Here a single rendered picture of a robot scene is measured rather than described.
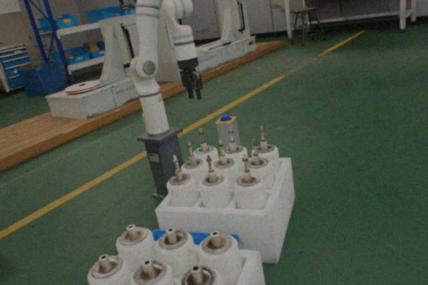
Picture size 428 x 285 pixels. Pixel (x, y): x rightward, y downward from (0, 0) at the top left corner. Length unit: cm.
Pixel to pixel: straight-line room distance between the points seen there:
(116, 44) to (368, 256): 282
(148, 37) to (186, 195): 63
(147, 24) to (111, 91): 179
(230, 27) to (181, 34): 351
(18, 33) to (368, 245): 684
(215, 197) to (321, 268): 38
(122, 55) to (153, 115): 201
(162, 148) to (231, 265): 77
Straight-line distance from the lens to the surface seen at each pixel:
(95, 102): 313
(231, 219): 114
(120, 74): 348
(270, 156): 131
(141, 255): 99
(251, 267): 93
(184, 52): 129
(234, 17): 482
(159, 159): 156
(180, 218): 121
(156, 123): 153
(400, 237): 132
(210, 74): 402
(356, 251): 125
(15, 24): 742
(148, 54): 147
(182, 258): 93
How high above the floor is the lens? 78
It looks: 20 degrees down
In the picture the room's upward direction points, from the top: 11 degrees counter-clockwise
